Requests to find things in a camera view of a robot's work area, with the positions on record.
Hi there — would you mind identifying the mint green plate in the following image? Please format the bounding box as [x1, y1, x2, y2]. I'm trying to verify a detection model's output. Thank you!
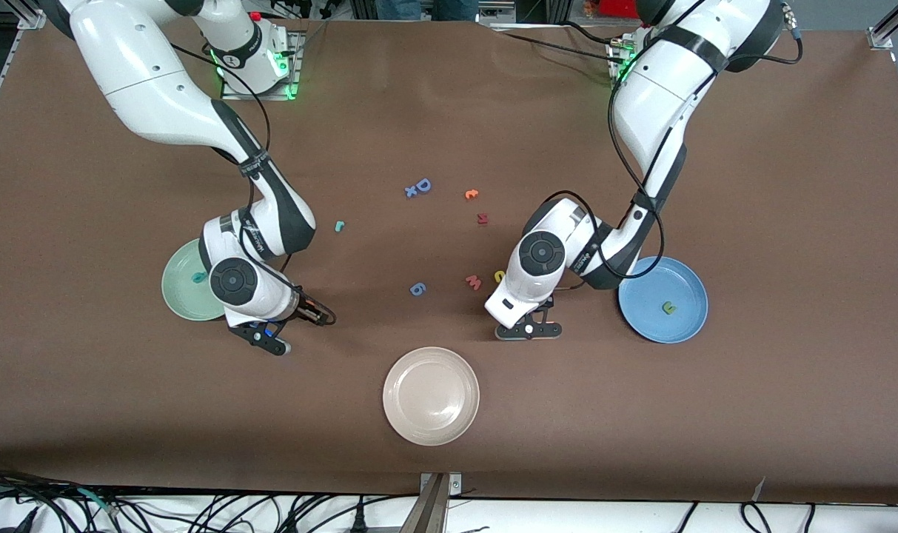
[161, 238, 232, 322]

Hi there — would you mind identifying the beige plate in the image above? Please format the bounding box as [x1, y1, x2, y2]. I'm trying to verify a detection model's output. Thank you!
[382, 346, 480, 446]

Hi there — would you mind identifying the brown table cover mat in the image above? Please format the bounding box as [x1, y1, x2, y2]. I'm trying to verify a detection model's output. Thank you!
[0, 13, 898, 506]

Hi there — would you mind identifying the person in blue jeans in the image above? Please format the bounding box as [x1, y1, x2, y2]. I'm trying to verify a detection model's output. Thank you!
[375, 0, 479, 21]

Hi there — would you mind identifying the blue plate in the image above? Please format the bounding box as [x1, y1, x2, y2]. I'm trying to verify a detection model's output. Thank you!
[617, 256, 709, 344]

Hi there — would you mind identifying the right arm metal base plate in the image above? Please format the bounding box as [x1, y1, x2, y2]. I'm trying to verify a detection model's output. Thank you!
[221, 31, 302, 101]

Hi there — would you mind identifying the aluminium profile bracket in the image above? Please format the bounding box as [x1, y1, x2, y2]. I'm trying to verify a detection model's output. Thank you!
[398, 472, 463, 533]

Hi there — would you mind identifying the teal cable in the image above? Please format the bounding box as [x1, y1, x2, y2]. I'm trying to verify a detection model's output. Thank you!
[77, 486, 122, 517]

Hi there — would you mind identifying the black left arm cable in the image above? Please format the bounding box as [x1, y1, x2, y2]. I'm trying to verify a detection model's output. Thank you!
[523, 0, 805, 281]

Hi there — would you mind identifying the black cable connector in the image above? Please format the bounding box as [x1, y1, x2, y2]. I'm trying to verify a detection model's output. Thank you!
[0, 507, 40, 533]

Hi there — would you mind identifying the long black table cable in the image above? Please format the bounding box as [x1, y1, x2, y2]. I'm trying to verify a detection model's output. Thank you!
[491, 28, 627, 66]

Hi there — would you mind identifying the short black table cable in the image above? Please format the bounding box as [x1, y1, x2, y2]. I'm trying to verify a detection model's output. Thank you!
[556, 21, 623, 47]

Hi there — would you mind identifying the aluminium table corner rail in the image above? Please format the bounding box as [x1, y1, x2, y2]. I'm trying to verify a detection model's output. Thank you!
[0, 0, 47, 145]
[867, 0, 898, 50]

